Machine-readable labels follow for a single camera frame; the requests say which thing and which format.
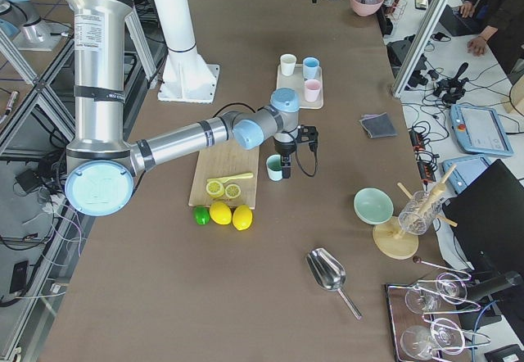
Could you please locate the green cup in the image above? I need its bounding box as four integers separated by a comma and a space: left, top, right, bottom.
266, 154, 283, 182

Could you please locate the blue cup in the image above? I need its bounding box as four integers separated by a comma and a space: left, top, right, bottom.
302, 57, 320, 80

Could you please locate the cream white cup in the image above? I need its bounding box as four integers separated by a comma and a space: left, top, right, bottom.
280, 53, 296, 76

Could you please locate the pink cup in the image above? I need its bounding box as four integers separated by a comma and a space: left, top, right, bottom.
304, 79, 322, 102

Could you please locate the third robot base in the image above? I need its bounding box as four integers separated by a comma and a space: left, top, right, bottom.
1, 0, 61, 52

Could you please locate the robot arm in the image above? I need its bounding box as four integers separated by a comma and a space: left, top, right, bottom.
65, 0, 300, 216

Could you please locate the cream rectangular tray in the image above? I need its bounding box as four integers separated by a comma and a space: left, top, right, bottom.
276, 64, 324, 110

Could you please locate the wine glass rack tray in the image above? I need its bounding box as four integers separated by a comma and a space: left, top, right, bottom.
384, 272, 491, 361

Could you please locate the wooden cutting board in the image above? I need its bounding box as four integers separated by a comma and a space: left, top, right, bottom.
187, 144, 261, 210

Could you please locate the lemon half slice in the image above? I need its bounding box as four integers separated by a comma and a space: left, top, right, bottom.
224, 183, 242, 200
206, 179, 225, 198

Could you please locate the pink bowl with ice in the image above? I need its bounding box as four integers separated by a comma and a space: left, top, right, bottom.
350, 0, 384, 16

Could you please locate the yellow plastic knife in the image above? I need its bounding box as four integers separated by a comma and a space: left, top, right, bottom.
207, 172, 254, 183

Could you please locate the whole lemon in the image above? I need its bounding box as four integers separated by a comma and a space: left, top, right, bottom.
209, 201, 233, 225
232, 205, 253, 231

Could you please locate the green bowl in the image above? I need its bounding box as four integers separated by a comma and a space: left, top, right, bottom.
354, 188, 394, 225

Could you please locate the green lime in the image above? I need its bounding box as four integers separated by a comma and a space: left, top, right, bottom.
192, 206, 210, 225

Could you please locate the grey folded cloth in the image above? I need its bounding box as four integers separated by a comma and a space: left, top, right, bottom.
359, 112, 397, 138

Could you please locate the metal scoop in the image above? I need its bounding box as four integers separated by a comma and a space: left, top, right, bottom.
306, 247, 363, 320

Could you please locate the wooden stand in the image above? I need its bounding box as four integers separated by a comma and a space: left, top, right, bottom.
373, 165, 458, 260

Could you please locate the clear glass on stand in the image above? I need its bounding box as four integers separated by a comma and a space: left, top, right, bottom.
399, 191, 443, 235

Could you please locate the seated person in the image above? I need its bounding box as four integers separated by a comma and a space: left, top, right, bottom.
460, 0, 523, 74

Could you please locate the blue teach pendant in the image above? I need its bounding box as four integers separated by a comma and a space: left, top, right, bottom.
449, 104, 514, 157

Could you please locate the black monitor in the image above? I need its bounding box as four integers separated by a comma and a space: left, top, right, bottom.
444, 160, 523, 274

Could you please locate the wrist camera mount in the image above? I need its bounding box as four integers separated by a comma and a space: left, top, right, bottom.
296, 125, 318, 153

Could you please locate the aluminium frame post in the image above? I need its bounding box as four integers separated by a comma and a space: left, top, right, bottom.
391, 0, 448, 99

